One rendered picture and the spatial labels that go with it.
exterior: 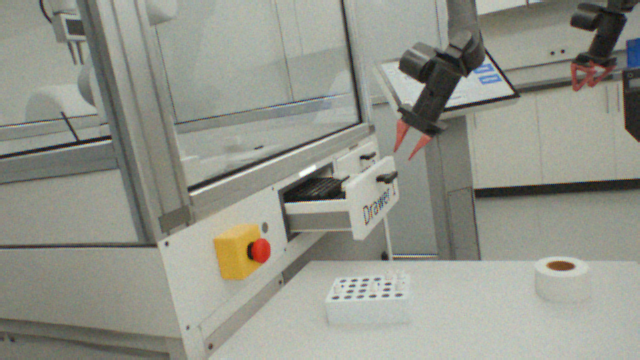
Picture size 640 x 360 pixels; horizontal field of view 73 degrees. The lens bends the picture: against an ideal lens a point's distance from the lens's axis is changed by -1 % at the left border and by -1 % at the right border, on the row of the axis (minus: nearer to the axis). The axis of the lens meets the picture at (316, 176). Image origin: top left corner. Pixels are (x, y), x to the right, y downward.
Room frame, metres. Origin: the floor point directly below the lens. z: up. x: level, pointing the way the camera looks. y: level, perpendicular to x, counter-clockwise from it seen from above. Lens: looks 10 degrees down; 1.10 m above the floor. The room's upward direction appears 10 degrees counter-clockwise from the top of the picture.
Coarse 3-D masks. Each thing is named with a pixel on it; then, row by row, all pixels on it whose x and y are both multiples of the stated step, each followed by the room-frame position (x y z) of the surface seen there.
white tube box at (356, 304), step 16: (352, 288) 0.64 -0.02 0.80; (368, 288) 0.63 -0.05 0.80; (384, 288) 0.62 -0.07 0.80; (336, 304) 0.60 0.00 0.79; (352, 304) 0.59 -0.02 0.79; (368, 304) 0.59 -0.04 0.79; (384, 304) 0.58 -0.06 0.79; (400, 304) 0.57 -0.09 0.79; (336, 320) 0.60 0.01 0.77; (352, 320) 0.60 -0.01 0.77; (368, 320) 0.59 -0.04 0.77; (384, 320) 0.58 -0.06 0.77; (400, 320) 0.57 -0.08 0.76
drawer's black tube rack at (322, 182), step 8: (304, 184) 1.02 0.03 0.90; (312, 184) 1.01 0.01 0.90; (320, 184) 0.99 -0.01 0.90; (328, 184) 0.97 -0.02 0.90; (288, 192) 0.97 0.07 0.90; (296, 192) 0.95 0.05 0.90; (304, 192) 0.93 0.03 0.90; (312, 192) 0.92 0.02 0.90; (336, 192) 1.00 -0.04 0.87; (344, 192) 0.99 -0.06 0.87; (288, 200) 1.01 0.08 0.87; (296, 200) 0.99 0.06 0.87; (304, 200) 0.98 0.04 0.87; (312, 200) 0.97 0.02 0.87; (320, 200) 0.96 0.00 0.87; (328, 200) 0.94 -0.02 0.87
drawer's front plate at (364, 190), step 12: (372, 168) 0.92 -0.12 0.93; (384, 168) 0.97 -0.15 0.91; (360, 180) 0.82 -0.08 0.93; (372, 180) 0.88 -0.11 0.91; (396, 180) 1.04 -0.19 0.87; (348, 192) 0.79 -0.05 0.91; (360, 192) 0.81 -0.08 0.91; (372, 192) 0.87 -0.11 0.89; (396, 192) 1.03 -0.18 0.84; (348, 204) 0.79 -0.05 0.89; (360, 204) 0.80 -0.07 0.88; (384, 204) 0.93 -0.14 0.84; (360, 216) 0.79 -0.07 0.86; (360, 228) 0.79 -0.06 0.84; (372, 228) 0.84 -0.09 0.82
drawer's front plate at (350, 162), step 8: (368, 144) 1.34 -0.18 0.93; (352, 152) 1.22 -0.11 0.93; (360, 152) 1.26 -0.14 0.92; (368, 152) 1.33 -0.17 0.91; (344, 160) 1.15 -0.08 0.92; (352, 160) 1.20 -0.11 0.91; (360, 160) 1.25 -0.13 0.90; (368, 160) 1.32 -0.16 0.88; (376, 160) 1.39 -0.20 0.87; (344, 168) 1.14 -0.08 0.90; (352, 168) 1.19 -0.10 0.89; (360, 168) 1.24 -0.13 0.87; (368, 168) 1.31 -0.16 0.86
